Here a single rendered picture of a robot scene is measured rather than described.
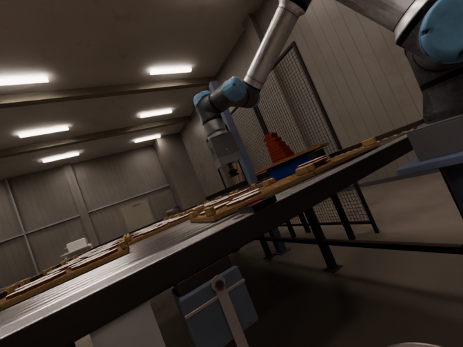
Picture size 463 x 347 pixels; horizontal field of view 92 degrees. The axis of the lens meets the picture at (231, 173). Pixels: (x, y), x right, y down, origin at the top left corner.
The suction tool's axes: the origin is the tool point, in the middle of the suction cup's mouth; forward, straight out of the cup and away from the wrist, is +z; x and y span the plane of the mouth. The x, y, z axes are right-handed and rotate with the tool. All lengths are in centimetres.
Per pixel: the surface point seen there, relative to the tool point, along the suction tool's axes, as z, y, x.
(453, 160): 17, -34, 42
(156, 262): 11.5, 31.2, 26.9
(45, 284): 9, 64, -8
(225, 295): 23.1, 21.3, 27.7
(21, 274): 6, 585, -1035
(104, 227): -49, 285, -1096
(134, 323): 20, 38, 27
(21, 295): 9, 69, -6
